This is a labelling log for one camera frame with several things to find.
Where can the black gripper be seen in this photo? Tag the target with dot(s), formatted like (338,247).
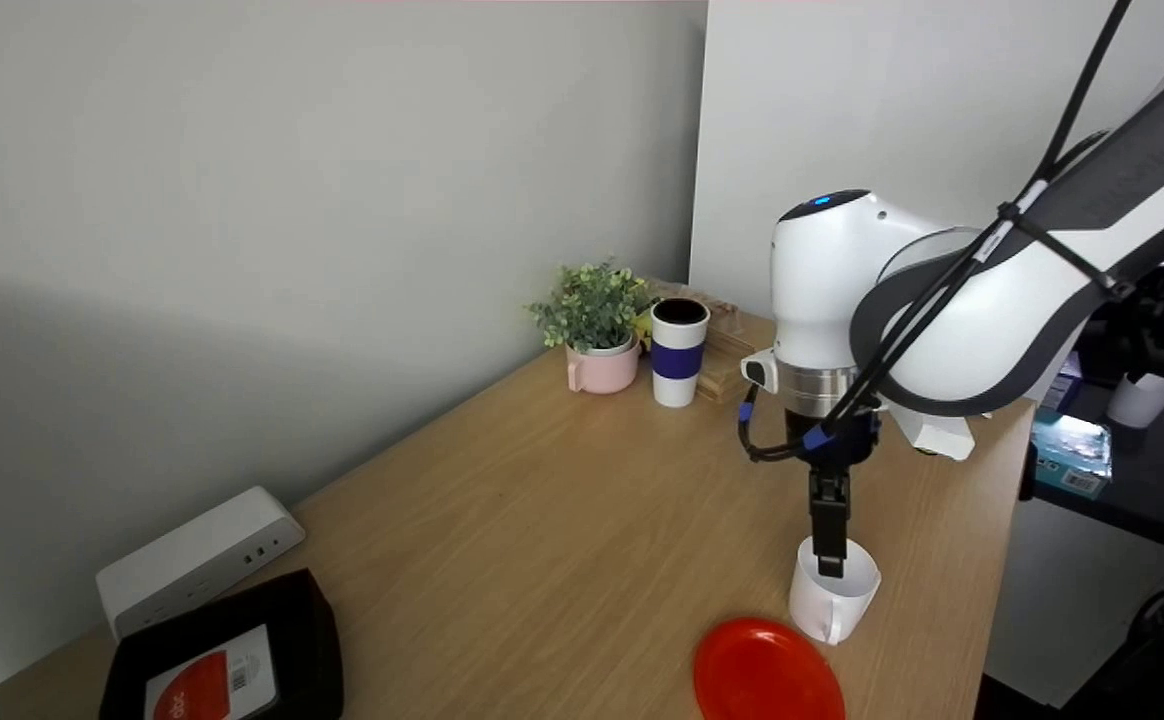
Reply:
(831,493)

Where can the white mug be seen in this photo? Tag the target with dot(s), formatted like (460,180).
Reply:
(831,601)

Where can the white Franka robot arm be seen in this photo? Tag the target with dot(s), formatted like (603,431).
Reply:
(993,292)

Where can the red plate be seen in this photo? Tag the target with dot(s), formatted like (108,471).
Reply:
(766,672)

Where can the wooden coaster stack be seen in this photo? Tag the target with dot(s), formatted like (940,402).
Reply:
(724,372)

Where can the white cup with blue sleeve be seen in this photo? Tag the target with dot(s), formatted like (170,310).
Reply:
(678,360)

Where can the blue tissue pack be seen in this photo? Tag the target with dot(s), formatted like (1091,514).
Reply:
(1075,454)

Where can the black side desk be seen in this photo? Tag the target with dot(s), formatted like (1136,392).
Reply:
(1141,485)

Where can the green plant in pink pot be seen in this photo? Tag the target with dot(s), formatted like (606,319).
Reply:
(595,322)

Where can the white paper cup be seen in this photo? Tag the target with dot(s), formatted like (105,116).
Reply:
(1141,402)

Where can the black tray with red card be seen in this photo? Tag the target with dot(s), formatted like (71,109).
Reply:
(227,662)

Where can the white rectangular box device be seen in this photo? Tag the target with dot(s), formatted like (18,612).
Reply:
(193,558)

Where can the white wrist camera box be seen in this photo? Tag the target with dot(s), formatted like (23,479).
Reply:
(939,435)

